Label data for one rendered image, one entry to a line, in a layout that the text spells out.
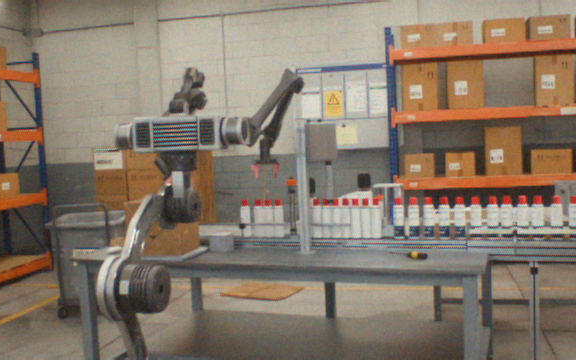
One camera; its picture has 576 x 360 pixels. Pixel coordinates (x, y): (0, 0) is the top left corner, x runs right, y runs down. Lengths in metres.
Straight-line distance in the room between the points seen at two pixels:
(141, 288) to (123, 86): 6.35
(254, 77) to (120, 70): 1.80
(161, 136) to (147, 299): 0.76
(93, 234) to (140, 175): 1.52
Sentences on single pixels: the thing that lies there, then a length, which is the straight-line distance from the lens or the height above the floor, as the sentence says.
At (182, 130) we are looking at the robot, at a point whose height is 1.46.
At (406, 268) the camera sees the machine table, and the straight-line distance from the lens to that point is 2.81.
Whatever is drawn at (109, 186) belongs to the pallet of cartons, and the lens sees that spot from 6.91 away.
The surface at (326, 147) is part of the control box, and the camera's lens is 3.20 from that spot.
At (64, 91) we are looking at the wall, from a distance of 8.97.
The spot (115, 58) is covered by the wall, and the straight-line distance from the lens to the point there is 8.63.
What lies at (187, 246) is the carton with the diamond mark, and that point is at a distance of 3.31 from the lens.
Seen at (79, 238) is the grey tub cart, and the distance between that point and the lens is 5.45.
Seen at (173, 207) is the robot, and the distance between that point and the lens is 2.76.
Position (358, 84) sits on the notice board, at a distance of 7.54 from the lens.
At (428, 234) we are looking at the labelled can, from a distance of 3.21.
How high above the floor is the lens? 1.42
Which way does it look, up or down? 4 degrees down
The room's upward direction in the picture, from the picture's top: 3 degrees counter-clockwise
